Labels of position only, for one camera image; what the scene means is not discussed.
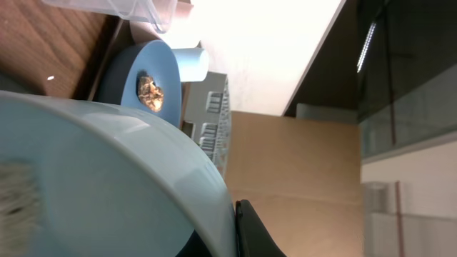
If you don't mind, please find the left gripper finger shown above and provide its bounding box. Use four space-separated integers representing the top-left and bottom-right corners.
235 199 286 257

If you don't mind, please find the light blue bowl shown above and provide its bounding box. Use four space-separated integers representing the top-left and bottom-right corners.
1 91 238 256

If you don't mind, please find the dark blue plate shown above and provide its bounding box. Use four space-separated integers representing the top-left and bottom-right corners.
95 40 182 127

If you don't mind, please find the grey dishwasher rack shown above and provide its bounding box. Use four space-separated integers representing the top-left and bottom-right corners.
180 72 231 177

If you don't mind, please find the brown food scrap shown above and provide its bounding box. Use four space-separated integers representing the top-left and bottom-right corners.
137 76 164 112

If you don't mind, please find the light blue plastic cup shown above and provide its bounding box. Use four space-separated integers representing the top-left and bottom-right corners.
172 48 209 82

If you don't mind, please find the clear plastic bin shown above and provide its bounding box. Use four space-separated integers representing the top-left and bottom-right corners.
43 0 178 34

